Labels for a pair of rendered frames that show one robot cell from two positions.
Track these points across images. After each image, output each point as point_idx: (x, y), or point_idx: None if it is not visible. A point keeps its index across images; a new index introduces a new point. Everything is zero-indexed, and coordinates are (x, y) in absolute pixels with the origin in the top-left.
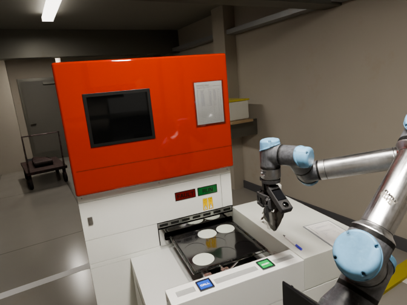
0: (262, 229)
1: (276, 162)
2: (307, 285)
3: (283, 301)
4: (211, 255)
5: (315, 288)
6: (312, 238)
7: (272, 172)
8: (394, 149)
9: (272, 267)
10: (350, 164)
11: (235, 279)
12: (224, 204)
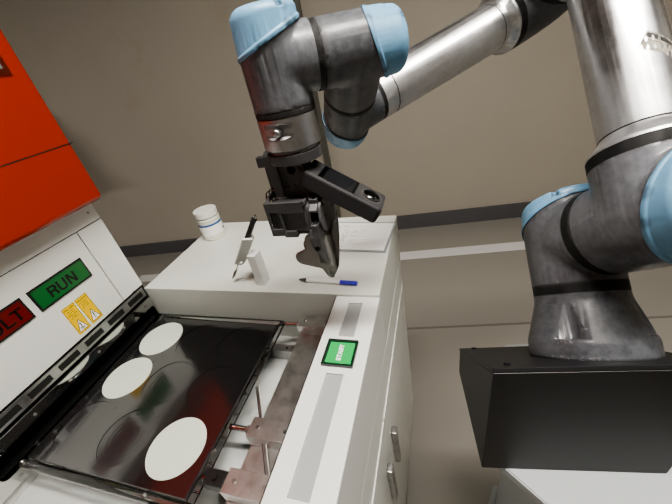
0: (251, 292)
1: (317, 79)
2: (386, 333)
3: (490, 407)
4: (187, 421)
5: (389, 328)
6: (344, 257)
7: (308, 118)
8: (495, 3)
9: (358, 349)
10: (441, 55)
11: (333, 443)
12: (125, 293)
